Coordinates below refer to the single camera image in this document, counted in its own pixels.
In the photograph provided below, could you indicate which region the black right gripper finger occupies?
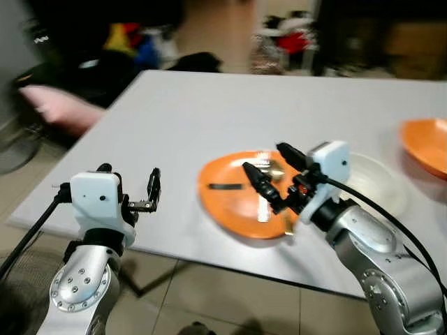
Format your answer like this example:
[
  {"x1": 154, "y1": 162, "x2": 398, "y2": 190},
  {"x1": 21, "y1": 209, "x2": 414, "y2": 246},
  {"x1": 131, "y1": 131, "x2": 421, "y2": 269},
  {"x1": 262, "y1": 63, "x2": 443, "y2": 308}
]
[
  {"x1": 276, "y1": 142, "x2": 311, "y2": 172},
  {"x1": 242, "y1": 162, "x2": 288, "y2": 214}
]

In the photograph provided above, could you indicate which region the metal spoon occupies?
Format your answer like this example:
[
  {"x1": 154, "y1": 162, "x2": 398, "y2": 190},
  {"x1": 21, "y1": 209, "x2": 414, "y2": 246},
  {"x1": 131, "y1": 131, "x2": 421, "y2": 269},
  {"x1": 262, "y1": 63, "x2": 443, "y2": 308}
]
[{"x1": 260, "y1": 159, "x2": 286, "y2": 181}]

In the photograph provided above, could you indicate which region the metal fork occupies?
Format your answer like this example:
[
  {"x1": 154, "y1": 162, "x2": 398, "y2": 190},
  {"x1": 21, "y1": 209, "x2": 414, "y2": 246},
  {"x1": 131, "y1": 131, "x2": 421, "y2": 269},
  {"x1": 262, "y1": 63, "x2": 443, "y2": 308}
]
[{"x1": 207, "y1": 181, "x2": 247, "y2": 191}]

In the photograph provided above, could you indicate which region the orange plate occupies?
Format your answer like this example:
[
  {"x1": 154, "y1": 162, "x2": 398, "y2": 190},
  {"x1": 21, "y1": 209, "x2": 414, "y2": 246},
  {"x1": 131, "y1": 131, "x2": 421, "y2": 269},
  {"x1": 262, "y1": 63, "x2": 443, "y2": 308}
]
[{"x1": 198, "y1": 150, "x2": 316, "y2": 241}]

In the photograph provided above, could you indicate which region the clear plastic bowl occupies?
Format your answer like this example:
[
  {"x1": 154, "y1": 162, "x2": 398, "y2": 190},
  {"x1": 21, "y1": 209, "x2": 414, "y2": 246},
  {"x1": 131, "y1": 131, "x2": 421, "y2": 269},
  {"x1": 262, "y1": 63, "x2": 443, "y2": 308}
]
[{"x1": 339, "y1": 151, "x2": 410, "y2": 218}]

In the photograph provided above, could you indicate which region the orange bowl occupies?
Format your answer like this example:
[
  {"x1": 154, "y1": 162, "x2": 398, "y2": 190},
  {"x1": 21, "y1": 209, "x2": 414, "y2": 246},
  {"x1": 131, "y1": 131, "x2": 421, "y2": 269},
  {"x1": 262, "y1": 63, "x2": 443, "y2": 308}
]
[{"x1": 400, "y1": 118, "x2": 447, "y2": 181}]

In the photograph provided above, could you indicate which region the red cloth item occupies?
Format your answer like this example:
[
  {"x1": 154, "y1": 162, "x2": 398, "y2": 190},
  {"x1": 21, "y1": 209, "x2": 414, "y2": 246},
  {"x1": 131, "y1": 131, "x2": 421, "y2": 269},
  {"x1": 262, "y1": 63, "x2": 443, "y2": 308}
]
[{"x1": 275, "y1": 31, "x2": 309, "y2": 55}]

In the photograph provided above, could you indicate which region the colourful toy pile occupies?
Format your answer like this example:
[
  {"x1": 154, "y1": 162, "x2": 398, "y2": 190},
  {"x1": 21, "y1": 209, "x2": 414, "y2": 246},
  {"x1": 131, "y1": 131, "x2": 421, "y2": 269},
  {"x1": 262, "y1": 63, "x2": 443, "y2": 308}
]
[{"x1": 103, "y1": 21, "x2": 163, "y2": 70}]

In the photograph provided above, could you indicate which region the black bag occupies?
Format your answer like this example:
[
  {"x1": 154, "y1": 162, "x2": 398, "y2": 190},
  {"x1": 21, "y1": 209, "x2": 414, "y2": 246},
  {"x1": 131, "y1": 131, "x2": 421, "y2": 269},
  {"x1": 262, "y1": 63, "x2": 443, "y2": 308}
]
[{"x1": 168, "y1": 52, "x2": 224, "y2": 73}]

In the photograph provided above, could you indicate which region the brown cardboard box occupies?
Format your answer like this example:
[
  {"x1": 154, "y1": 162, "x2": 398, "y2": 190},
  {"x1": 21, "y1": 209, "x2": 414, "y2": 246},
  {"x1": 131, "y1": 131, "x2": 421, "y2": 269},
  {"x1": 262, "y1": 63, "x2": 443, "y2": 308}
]
[{"x1": 383, "y1": 21, "x2": 447, "y2": 79}]

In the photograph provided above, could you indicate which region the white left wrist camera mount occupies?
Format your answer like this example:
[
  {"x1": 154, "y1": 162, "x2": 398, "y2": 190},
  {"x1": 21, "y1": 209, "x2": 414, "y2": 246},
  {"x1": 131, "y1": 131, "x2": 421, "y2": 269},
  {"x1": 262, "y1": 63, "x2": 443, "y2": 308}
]
[{"x1": 70, "y1": 171, "x2": 138, "y2": 246}]

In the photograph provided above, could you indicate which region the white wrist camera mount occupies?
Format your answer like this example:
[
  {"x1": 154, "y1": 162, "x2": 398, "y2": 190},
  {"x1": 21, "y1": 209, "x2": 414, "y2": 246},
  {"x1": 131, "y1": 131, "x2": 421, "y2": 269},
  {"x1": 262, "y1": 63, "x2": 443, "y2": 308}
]
[
  {"x1": 70, "y1": 171, "x2": 138, "y2": 246},
  {"x1": 299, "y1": 140, "x2": 351, "y2": 214}
]

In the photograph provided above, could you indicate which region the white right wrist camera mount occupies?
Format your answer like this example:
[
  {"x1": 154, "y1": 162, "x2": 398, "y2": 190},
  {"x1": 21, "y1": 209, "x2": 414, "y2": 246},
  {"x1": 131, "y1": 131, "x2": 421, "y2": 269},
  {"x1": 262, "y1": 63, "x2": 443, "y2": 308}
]
[{"x1": 299, "y1": 140, "x2": 351, "y2": 214}]

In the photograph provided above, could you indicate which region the black table leg frame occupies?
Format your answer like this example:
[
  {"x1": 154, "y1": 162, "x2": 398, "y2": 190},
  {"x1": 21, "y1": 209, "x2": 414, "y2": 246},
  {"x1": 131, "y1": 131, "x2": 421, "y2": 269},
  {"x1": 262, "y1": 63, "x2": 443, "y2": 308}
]
[{"x1": 115, "y1": 257, "x2": 179, "y2": 299}]

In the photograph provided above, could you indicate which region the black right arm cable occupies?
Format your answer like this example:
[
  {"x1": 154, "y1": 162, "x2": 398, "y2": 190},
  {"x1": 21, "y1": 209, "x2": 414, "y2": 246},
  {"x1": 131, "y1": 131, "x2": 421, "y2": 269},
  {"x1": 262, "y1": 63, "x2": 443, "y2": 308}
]
[{"x1": 323, "y1": 177, "x2": 447, "y2": 308}]

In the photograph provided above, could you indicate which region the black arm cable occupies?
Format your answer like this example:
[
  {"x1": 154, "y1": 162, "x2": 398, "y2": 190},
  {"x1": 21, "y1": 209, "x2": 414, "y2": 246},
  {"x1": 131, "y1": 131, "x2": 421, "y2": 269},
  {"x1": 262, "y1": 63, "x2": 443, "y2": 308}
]
[
  {"x1": 0, "y1": 183, "x2": 73, "y2": 281},
  {"x1": 323, "y1": 177, "x2": 447, "y2": 308}
]

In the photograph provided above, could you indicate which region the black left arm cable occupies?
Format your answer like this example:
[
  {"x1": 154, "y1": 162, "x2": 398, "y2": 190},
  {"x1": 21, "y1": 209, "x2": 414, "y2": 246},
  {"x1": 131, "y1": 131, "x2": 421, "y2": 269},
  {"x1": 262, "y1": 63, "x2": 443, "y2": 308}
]
[{"x1": 0, "y1": 183, "x2": 73, "y2": 281}]

